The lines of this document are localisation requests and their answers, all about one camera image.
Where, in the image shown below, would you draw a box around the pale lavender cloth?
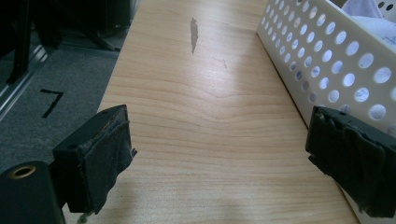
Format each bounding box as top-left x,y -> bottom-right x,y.
341,0 -> 396,49

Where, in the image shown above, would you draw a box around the metal floor rail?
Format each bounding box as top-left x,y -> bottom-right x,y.
0,45 -> 50,120

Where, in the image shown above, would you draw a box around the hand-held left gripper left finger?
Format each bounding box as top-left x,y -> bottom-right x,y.
49,104 -> 138,216

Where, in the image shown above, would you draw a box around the white perforated plastic basket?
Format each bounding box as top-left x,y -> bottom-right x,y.
256,0 -> 396,224

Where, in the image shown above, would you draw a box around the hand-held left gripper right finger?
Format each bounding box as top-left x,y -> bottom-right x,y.
304,105 -> 396,218

